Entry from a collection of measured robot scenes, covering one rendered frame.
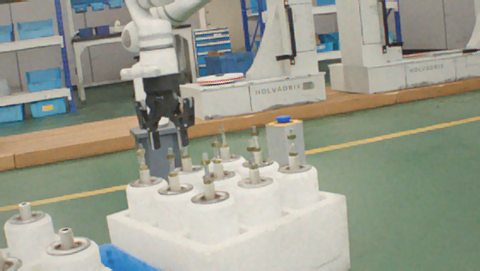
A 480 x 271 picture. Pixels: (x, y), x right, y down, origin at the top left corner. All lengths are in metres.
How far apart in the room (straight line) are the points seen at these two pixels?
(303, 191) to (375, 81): 2.62
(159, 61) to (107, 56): 8.47
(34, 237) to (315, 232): 0.57
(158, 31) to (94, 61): 8.45
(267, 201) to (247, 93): 2.29
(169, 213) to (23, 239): 0.29
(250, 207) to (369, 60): 2.78
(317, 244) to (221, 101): 2.21
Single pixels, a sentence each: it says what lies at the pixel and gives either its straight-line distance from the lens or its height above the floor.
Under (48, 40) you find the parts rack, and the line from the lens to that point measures 5.79.
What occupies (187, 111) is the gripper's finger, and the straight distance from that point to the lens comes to 1.10.
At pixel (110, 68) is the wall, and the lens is 9.57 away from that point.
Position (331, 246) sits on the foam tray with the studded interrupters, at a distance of 1.24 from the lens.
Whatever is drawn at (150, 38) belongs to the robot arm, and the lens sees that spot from 1.10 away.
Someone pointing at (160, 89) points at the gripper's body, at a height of 0.46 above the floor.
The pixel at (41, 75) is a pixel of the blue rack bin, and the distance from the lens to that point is 6.31.
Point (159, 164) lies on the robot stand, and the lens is 1.72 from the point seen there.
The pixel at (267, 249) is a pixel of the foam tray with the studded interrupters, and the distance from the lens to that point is 1.10.
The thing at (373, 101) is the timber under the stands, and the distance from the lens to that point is 3.68.
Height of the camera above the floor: 0.55
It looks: 10 degrees down
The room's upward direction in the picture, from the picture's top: 7 degrees counter-clockwise
